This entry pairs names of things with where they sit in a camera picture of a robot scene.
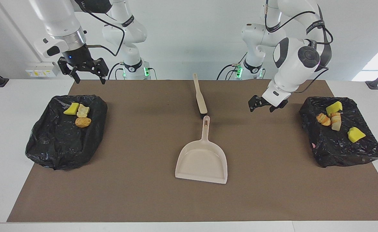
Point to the black bag-lined trash bin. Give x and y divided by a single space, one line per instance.
57 145

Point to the beige hand brush black bristles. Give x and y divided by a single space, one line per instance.
201 101

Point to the brown toy bread roll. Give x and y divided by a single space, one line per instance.
83 122

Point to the beige plastic dustpan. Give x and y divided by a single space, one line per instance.
202 161

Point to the pale bread piece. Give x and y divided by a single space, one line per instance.
336 121
323 119

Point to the brown table mat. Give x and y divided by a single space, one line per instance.
189 199

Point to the black bag-lined bin pink patch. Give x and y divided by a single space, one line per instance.
340 148

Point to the white wall outlet box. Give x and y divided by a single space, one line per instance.
42 69

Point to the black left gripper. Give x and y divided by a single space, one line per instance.
266 102

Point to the yellow sponge piece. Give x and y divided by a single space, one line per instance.
334 108
356 134
71 109

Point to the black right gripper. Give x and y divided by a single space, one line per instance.
78 57

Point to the striped toy croissant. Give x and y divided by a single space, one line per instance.
83 110

